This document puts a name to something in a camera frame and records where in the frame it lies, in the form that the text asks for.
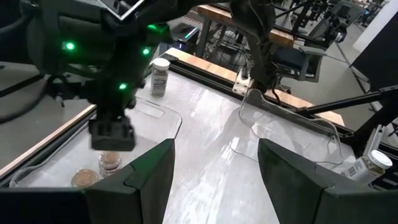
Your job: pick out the wooden background table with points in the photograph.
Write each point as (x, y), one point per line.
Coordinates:
(217, 14)

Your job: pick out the silver frame bracket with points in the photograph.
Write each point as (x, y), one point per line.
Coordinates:
(373, 140)

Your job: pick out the clear plastic bin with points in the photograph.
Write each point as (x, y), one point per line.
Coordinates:
(155, 124)
(280, 130)

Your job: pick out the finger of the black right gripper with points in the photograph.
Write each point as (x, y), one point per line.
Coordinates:
(101, 137)
(124, 137)

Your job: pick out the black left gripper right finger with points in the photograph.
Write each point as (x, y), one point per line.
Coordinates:
(289, 186)

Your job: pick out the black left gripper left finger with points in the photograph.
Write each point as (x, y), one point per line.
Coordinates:
(140, 193)

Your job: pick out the white-lid seasoning bottle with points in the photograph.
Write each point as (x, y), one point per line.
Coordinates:
(160, 77)
(367, 168)

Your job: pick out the cork-top saffron jar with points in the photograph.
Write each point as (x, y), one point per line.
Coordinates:
(109, 163)
(84, 178)

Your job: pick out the computer tower with blue lights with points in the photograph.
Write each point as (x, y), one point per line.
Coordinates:
(183, 35)

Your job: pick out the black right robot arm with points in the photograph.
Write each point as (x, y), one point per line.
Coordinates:
(258, 31)

